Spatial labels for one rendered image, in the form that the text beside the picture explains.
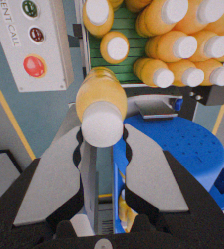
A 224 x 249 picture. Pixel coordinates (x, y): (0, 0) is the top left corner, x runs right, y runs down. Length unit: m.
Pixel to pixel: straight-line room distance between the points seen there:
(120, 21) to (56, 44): 0.25
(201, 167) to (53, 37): 0.38
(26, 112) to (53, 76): 1.45
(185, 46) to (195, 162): 0.24
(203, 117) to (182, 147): 1.66
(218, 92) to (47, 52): 0.49
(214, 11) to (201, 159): 0.29
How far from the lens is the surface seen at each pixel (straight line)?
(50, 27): 0.30
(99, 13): 0.30
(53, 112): 1.62
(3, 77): 1.70
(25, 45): 0.32
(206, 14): 0.35
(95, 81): 0.16
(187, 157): 0.35
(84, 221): 0.59
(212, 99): 0.54
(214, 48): 0.37
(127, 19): 0.50
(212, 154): 0.38
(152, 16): 0.36
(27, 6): 0.30
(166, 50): 0.36
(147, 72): 0.36
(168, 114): 0.42
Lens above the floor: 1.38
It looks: 59 degrees down
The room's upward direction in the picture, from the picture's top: 172 degrees clockwise
